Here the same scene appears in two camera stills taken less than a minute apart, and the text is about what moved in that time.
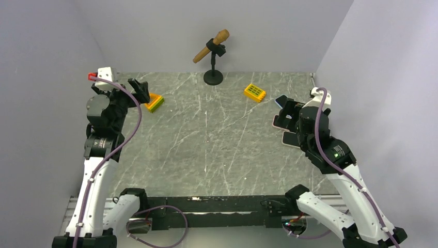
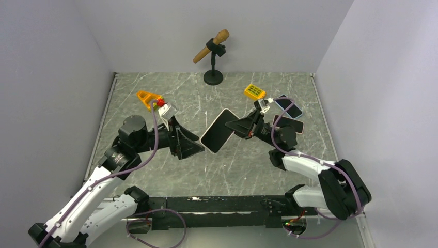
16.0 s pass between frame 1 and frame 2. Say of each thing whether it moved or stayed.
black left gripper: moved
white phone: moved
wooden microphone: stayed
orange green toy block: stayed
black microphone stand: stayed
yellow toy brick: stayed
